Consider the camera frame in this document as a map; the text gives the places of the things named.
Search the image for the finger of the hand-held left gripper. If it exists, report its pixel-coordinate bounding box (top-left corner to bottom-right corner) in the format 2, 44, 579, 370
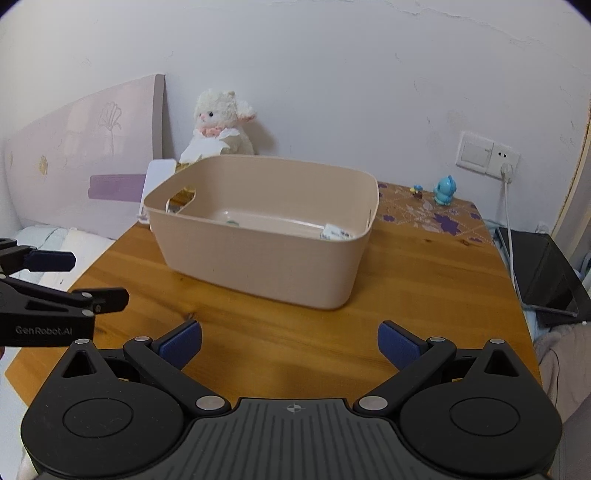
0, 276, 130, 318
0, 237, 77, 274

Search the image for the white wall switch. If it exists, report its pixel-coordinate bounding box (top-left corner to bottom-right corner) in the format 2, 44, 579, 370
457, 130, 496, 175

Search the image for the white plush lamb toy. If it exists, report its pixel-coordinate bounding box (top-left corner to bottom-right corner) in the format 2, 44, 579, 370
179, 89, 258, 165

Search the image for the light wooden cabinet edge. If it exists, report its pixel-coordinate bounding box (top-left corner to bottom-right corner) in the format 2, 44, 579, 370
551, 113, 591, 278

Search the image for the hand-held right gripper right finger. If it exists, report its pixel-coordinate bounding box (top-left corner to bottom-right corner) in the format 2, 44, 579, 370
353, 320, 540, 414

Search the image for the white plug with cable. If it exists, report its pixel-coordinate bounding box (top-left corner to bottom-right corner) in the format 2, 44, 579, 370
501, 161, 526, 297

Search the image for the pink floral bed headboard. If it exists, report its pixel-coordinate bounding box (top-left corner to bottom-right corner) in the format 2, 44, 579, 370
0, 73, 166, 241

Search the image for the white plastic stand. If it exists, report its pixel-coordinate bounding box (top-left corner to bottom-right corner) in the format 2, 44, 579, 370
139, 159, 177, 225

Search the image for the white printed box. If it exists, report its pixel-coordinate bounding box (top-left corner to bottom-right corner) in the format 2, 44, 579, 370
321, 224, 354, 242

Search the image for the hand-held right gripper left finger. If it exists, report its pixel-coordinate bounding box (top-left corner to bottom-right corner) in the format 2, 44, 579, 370
45, 320, 232, 414

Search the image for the purple floral table mat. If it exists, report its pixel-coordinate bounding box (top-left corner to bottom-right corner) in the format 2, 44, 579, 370
375, 181, 493, 248

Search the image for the blue toy figurine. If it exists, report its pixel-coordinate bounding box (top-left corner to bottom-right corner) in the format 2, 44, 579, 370
434, 175, 456, 206

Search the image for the black tablet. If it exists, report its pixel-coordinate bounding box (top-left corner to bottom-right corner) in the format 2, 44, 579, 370
496, 226, 591, 328

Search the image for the beige plastic storage bin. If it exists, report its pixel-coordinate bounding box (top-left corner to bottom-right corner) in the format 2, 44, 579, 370
142, 154, 380, 311

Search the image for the white wall socket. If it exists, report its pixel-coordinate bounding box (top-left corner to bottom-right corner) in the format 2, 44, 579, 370
489, 141, 520, 179

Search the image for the grey cloth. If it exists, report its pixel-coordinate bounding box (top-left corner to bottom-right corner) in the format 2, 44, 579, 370
532, 322, 591, 480

